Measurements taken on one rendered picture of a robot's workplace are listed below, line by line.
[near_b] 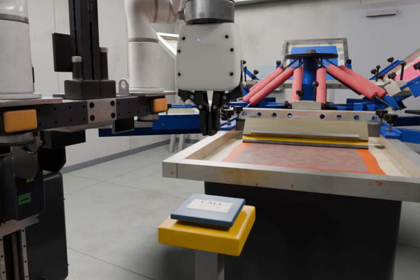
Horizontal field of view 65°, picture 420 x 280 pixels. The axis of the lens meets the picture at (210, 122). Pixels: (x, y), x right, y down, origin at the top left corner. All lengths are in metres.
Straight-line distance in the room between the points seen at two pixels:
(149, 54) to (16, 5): 0.42
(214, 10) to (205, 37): 0.04
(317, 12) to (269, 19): 0.72
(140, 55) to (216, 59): 0.59
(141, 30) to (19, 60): 0.42
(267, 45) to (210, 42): 4.89
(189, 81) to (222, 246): 0.25
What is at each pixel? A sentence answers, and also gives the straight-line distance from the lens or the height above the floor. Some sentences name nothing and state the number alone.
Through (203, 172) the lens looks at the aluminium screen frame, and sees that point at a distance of 0.74.
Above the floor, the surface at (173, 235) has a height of 0.94.
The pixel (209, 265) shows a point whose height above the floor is 0.88.
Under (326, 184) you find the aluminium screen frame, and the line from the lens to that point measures 0.70.
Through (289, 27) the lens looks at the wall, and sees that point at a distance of 5.31.
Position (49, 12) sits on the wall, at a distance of 4.44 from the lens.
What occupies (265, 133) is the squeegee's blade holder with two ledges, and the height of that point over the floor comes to 0.99.
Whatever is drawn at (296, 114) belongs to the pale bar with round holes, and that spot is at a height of 1.02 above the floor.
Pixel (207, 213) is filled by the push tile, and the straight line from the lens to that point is 0.53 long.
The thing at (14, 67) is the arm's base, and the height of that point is 1.20.
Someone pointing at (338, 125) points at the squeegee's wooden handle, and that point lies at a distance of 1.18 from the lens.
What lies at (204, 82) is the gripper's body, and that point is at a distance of 0.50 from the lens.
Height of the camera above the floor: 1.18
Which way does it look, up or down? 8 degrees down
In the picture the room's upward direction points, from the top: straight up
